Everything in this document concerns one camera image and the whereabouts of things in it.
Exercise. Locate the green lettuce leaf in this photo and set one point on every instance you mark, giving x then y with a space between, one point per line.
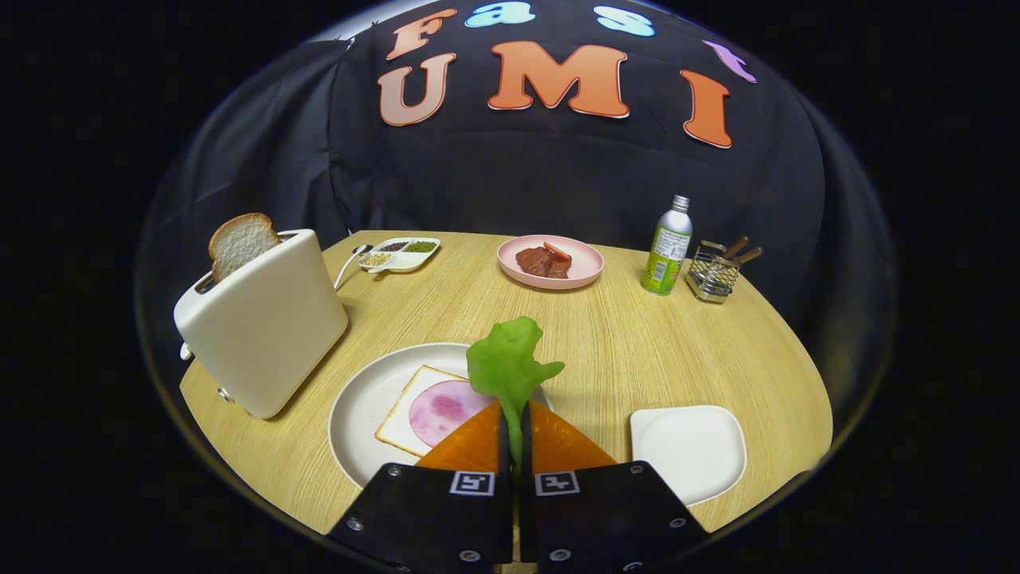
502 367

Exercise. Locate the red tomato slice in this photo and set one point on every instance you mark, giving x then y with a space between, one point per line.
556 250

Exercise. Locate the pink round plate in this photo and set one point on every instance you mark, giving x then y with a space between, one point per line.
583 259

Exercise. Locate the brown crust toast bread slice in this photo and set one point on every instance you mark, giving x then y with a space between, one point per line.
239 243

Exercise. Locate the white divided condiment dish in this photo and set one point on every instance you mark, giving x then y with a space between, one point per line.
406 261

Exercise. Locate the white sandwich bread slice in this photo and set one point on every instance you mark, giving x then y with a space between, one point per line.
401 420

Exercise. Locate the red-brown meat pieces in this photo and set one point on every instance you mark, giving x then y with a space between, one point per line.
538 263

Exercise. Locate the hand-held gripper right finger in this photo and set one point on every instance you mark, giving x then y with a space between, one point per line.
606 518

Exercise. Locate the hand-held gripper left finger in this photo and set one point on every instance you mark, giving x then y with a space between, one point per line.
430 518

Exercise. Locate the small square white plate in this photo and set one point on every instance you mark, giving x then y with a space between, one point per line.
685 454

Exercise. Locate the silver bottle with green label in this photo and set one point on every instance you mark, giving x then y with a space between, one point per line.
665 255

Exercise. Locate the pink ham slice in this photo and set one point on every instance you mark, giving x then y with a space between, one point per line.
446 410

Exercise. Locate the black backdrop cloth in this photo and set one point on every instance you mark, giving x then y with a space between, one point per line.
518 175

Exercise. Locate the large round white plate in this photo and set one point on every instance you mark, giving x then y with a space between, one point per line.
358 406

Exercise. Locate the white toaster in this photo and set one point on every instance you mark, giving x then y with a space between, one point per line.
263 335

